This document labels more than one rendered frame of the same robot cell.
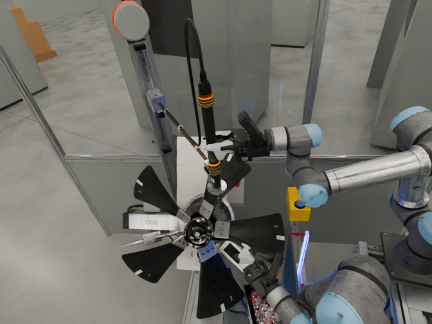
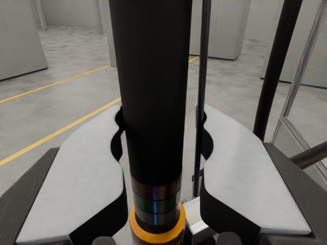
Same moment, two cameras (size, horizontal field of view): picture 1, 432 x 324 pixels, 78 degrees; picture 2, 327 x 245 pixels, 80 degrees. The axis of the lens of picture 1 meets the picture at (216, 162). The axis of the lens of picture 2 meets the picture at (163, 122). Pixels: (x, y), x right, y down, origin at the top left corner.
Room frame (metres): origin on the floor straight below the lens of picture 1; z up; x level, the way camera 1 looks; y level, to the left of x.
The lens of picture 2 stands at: (0.68, -0.09, 1.71)
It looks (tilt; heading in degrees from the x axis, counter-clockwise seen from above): 31 degrees down; 87
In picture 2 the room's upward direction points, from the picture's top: straight up
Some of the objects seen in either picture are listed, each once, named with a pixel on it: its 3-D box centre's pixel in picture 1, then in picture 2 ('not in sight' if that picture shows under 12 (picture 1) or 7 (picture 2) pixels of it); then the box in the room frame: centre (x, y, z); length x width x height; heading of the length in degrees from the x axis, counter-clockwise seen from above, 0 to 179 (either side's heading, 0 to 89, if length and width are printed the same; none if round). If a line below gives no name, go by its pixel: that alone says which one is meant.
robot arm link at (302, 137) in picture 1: (301, 137); not in sight; (0.68, -0.28, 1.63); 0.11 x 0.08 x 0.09; 89
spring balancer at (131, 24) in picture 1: (130, 21); not in sight; (1.34, 0.30, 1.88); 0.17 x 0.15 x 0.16; 79
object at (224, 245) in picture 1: (236, 250); not in sight; (0.70, -0.05, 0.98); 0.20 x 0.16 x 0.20; 169
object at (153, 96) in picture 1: (155, 99); not in sight; (1.25, 0.26, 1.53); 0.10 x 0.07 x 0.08; 24
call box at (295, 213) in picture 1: (297, 204); not in sight; (0.90, -0.40, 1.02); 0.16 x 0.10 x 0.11; 169
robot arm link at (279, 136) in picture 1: (276, 138); not in sight; (0.68, -0.20, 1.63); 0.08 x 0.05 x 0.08; 179
